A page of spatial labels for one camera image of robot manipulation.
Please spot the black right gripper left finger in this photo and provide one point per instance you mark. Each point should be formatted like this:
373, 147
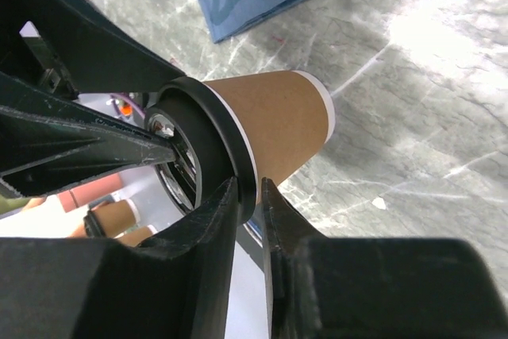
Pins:
172, 285

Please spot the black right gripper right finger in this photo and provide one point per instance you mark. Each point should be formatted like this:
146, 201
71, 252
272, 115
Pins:
350, 287

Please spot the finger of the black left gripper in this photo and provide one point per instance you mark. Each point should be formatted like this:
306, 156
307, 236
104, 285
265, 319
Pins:
49, 144
95, 55

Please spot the black plastic cup lid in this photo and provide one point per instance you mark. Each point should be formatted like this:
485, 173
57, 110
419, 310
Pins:
208, 144

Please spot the brown paper coffee cup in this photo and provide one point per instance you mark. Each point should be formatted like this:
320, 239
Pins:
282, 119

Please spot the pink cylinder can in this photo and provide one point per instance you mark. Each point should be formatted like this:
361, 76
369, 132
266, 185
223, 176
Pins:
88, 192

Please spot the lidded cups on floor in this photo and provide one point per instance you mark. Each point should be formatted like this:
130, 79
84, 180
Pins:
117, 220

